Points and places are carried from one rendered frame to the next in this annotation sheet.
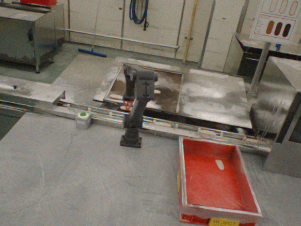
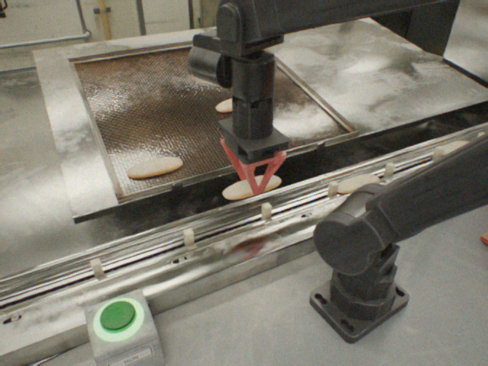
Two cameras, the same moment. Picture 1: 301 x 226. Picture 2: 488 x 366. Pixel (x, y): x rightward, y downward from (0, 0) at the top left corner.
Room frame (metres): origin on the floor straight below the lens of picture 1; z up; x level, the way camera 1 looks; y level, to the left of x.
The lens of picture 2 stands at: (0.98, 0.41, 1.27)
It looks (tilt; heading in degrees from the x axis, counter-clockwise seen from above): 36 degrees down; 328
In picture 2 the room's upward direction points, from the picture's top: straight up
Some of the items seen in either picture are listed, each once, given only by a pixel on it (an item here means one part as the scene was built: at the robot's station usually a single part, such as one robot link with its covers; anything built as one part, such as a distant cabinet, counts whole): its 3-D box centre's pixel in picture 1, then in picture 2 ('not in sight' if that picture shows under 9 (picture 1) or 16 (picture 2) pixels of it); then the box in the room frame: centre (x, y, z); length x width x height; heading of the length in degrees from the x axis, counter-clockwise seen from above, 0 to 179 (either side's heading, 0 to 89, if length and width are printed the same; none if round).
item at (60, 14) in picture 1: (41, 27); not in sight; (4.62, 2.18, 0.44); 0.70 x 0.55 x 0.87; 85
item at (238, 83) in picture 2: (130, 81); (250, 74); (1.39, 0.14, 1.10); 0.07 x 0.06 x 0.07; 15
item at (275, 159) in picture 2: (128, 102); (254, 163); (1.38, 0.14, 0.97); 0.07 x 0.07 x 0.09; 85
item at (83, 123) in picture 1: (83, 122); (127, 344); (1.28, 0.39, 0.84); 0.08 x 0.08 x 0.11; 85
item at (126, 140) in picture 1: (131, 136); (363, 283); (1.18, 0.09, 0.86); 0.12 x 0.09 x 0.08; 91
